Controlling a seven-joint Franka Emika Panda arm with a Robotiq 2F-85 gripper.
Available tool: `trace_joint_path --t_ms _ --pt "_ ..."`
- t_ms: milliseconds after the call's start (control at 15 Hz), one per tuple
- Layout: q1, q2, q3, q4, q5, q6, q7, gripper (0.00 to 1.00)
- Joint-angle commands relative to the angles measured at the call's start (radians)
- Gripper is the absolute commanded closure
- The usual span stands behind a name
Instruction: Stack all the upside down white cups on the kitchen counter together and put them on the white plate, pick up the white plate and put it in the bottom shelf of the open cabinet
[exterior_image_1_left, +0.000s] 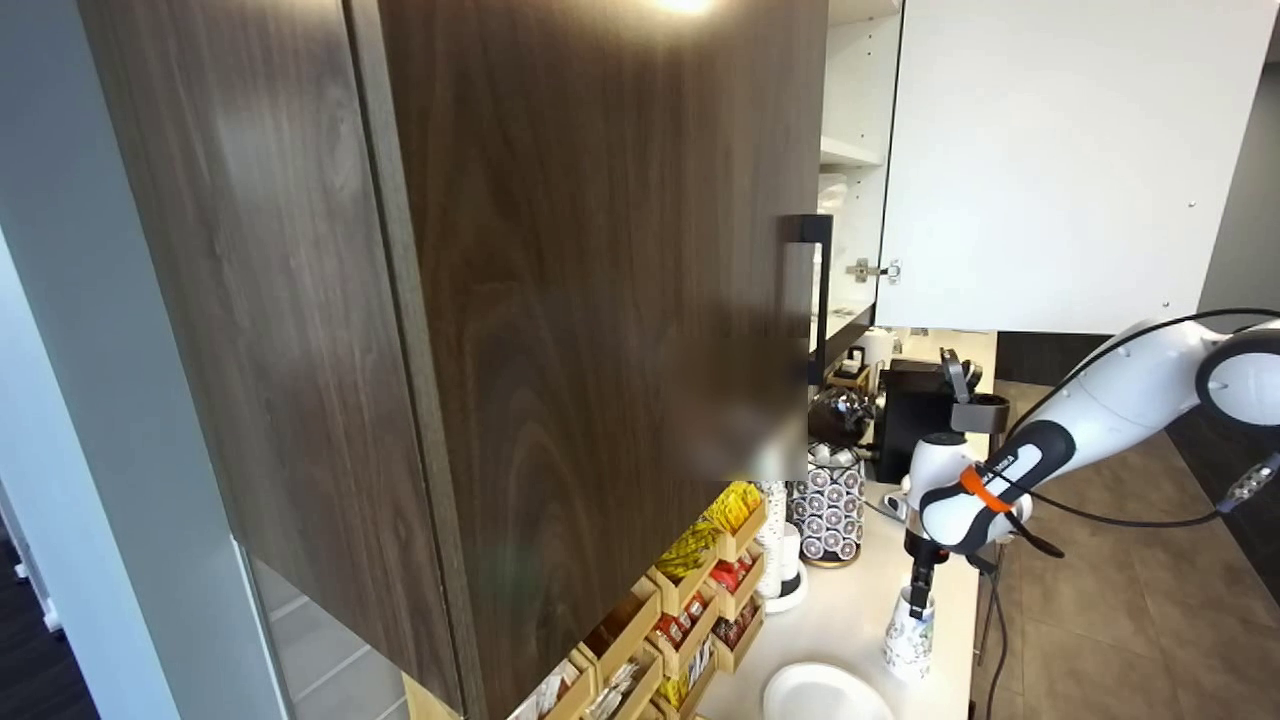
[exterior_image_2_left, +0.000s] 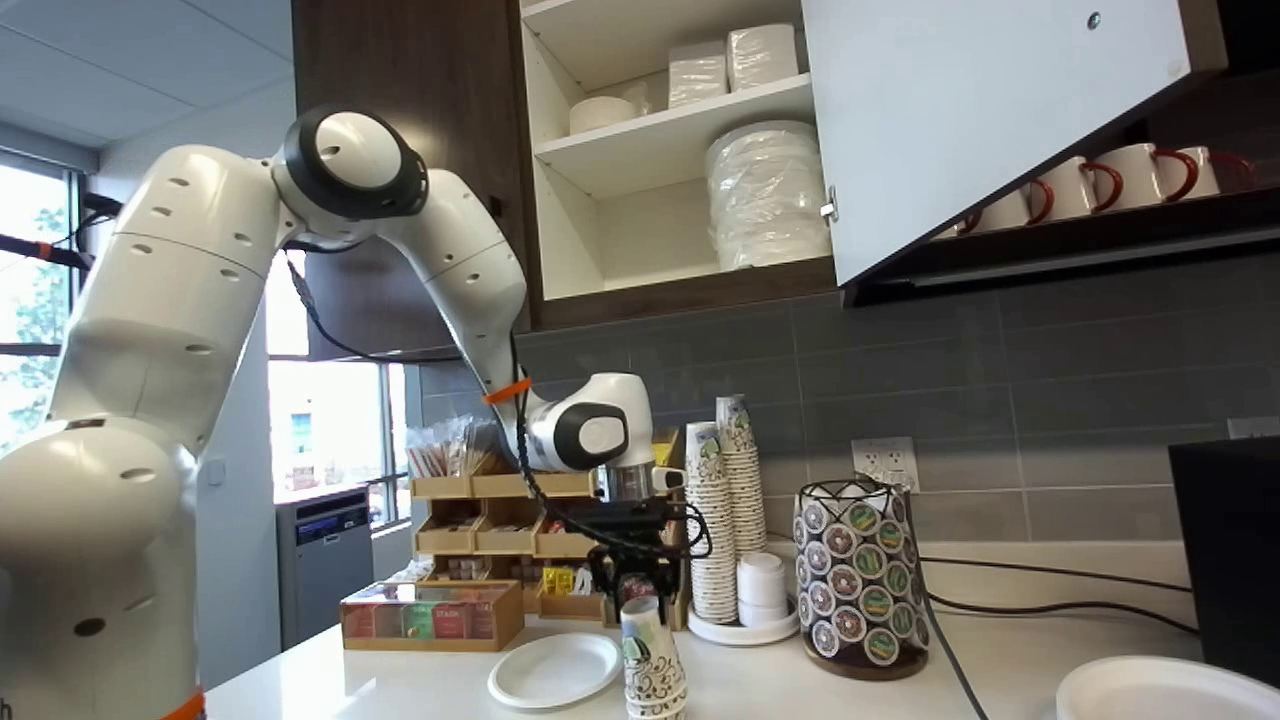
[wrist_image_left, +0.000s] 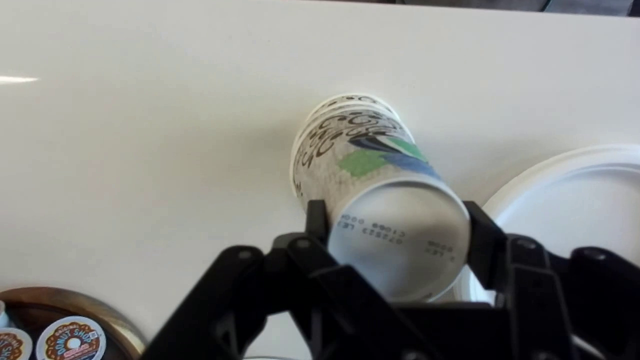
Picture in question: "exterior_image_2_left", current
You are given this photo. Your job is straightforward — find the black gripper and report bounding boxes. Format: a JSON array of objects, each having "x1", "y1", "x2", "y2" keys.
[{"x1": 588, "y1": 498, "x2": 693, "y2": 619}]

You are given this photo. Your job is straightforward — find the single white paper plate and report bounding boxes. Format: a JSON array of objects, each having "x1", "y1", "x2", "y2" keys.
[{"x1": 482, "y1": 627, "x2": 628, "y2": 716}]

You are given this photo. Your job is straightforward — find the shorter stack of paper cups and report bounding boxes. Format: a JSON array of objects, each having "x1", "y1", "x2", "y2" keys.
[{"x1": 680, "y1": 417, "x2": 740, "y2": 627}]

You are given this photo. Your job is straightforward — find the white plate under cup stacks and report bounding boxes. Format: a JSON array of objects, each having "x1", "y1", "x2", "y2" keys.
[{"x1": 686, "y1": 608, "x2": 800, "y2": 650}]

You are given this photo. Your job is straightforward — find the taller stack of paper cups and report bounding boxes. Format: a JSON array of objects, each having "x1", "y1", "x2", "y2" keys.
[{"x1": 711, "y1": 393, "x2": 772, "y2": 561}]

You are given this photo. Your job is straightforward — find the plastic wrapped plate stack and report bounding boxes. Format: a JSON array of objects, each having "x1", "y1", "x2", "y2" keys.
[{"x1": 700, "y1": 116, "x2": 832, "y2": 270}]

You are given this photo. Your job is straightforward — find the stack of white bowls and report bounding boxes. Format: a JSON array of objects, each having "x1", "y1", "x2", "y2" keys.
[{"x1": 565, "y1": 92, "x2": 645, "y2": 134}]

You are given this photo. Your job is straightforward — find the white plate right edge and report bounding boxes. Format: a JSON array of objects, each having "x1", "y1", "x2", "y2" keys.
[{"x1": 1051, "y1": 650, "x2": 1280, "y2": 720}]

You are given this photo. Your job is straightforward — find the dark wood cabinet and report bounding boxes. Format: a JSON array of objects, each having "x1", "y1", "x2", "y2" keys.
[{"x1": 290, "y1": 0, "x2": 543, "y2": 333}]

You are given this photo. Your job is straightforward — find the white cabinet door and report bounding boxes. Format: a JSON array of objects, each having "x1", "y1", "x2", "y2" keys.
[{"x1": 795, "y1": 0, "x2": 1195, "y2": 290}]

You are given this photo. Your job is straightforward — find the small white cup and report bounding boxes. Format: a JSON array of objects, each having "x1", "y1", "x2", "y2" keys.
[{"x1": 730, "y1": 546, "x2": 791, "y2": 633}]

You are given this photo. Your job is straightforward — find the wooden condiment organizer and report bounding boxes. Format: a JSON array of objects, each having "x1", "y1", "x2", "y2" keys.
[{"x1": 407, "y1": 429, "x2": 686, "y2": 633}]

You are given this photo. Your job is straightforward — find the wooden tea box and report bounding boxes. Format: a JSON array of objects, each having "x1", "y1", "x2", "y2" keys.
[{"x1": 337, "y1": 576, "x2": 526, "y2": 655}]

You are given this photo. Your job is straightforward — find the bundle of stir sticks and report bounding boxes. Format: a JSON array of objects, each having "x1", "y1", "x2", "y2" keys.
[{"x1": 405, "y1": 417, "x2": 505, "y2": 484}]

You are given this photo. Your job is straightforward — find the grey dishwasher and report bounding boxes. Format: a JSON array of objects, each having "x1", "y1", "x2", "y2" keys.
[{"x1": 272, "y1": 489, "x2": 377, "y2": 650}]

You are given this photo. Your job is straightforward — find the bright glass window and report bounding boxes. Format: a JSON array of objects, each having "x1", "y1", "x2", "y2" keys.
[{"x1": 260, "y1": 252, "x2": 416, "y2": 507}]

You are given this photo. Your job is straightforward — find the white napkin pack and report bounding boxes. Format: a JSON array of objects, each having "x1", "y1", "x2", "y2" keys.
[
  {"x1": 725, "y1": 21, "x2": 802, "y2": 96},
  {"x1": 661, "y1": 35, "x2": 730, "y2": 110}
]

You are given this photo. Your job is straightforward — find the black coffee machine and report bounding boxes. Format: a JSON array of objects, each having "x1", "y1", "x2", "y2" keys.
[{"x1": 1166, "y1": 437, "x2": 1280, "y2": 693}]

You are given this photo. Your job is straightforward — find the tall window with trees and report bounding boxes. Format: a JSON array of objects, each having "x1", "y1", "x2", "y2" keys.
[{"x1": 0, "y1": 149, "x2": 87, "y2": 465}]

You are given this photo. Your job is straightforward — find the white wall outlet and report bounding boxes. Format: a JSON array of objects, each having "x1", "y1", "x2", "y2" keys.
[{"x1": 852, "y1": 437, "x2": 923, "y2": 495}]

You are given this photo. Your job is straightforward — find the thin dark power cable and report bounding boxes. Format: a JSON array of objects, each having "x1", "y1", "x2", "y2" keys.
[{"x1": 919, "y1": 597, "x2": 992, "y2": 720}]

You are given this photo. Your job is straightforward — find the thin black cable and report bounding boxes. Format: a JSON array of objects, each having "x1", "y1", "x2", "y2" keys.
[
  {"x1": 923, "y1": 590, "x2": 1204, "y2": 639},
  {"x1": 914, "y1": 552, "x2": 1195, "y2": 597}
]

